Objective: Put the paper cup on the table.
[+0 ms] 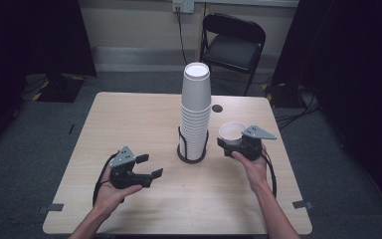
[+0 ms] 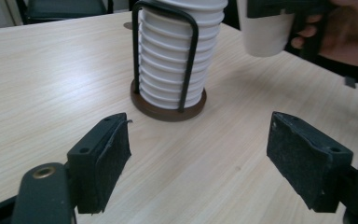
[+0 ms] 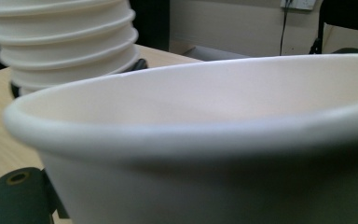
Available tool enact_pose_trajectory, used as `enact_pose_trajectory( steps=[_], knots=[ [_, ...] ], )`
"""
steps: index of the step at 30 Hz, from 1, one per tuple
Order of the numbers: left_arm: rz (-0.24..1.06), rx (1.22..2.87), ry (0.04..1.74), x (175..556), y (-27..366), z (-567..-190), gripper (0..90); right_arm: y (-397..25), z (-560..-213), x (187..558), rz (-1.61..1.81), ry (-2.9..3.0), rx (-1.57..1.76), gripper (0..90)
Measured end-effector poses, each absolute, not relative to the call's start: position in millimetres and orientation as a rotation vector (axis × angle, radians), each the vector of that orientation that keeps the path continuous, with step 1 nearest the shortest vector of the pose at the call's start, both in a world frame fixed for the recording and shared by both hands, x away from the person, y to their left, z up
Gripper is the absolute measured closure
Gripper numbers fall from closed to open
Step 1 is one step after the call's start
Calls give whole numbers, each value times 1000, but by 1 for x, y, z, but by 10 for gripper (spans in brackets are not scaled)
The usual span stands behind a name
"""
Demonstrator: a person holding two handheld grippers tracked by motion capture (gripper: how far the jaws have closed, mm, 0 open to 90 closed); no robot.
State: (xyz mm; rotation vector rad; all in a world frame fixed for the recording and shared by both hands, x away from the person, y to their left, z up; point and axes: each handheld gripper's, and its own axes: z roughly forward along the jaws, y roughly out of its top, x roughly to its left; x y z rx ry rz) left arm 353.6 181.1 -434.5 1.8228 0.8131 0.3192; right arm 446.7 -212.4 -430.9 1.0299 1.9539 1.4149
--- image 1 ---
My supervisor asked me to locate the person's right hand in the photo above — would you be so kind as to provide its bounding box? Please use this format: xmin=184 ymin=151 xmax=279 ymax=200
xmin=231 ymin=143 xmax=270 ymax=196

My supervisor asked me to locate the person's left hand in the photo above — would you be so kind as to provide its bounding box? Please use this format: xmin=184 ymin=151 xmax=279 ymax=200
xmin=93 ymin=168 xmax=144 ymax=219

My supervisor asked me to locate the black wall socket cable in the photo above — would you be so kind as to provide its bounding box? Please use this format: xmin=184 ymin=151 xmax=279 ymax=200
xmin=176 ymin=6 xmax=187 ymax=64

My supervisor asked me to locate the white wall socket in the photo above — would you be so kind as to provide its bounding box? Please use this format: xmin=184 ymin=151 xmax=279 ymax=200
xmin=171 ymin=0 xmax=196 ymax=15

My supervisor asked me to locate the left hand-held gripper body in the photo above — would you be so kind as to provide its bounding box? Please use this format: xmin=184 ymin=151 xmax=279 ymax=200
xmin=107 ymin=145 xmax=144 ymax=190

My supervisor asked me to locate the left hand-held gripper black cable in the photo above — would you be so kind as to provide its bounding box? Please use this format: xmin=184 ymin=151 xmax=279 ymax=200
xmin=92 ymin=151 xmax=120 ymax=207

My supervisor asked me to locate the black wire cup holder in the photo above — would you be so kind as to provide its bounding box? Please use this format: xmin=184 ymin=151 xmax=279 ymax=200
xmin=176 ymin=125 xmax=211 ymax=165

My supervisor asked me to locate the black folding chair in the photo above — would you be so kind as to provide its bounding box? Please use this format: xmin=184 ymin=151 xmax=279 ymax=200
xmin=199 ymin=12 xmax=268 ymax=97

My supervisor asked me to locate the black curtain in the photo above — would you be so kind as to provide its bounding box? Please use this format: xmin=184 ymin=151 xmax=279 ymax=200
xmin=271 ymin=0 xmax=382 ymax=222
xmin=0 ymin=0 xmax=97 ymax=157

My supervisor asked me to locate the hand-held gripper black cable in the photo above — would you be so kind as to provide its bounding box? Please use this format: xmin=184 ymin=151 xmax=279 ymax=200
xmin=92 ymin=151 xmax=120 ymax=207
xmin=261 ymin=146 xmax=279 ymax=200

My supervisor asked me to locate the right hand-held gripper black cable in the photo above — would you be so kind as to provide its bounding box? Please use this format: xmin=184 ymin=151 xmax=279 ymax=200
xmin=261 ymin=146 xmax=279 ymax=200

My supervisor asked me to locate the black floor cables bundle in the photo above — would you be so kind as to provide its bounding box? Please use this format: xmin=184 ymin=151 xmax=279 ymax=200
xmin=274 ymin=84 xmax=322 ymax=131

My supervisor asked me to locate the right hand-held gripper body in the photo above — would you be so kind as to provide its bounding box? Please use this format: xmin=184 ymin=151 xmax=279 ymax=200
xmin=240 ymin=123 xmax=278 ymax=162

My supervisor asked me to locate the black stand base yellow tape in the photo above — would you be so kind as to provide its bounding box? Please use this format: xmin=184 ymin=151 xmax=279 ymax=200
xmin=262 ymin=81 xmax=311 ymax=110
xmin=32 ymin=73 xmax=88 ymax=104

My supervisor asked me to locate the grey tape strip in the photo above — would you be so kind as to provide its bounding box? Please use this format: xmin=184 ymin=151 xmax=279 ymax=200
xmin=291 ymin=199 xmax=314 ymax=210
xmin=37 ymin=202 xmax=65 ymax=214

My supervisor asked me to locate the single white paper cup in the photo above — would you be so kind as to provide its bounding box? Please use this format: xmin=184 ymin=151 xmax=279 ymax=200
xmin=218 ymin=120 xmax=248 ymax=147

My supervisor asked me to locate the stack of upturned white cups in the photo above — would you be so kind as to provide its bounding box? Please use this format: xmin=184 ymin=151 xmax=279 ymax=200
xmin=177 ymin=61 xmax=213 ymax=162

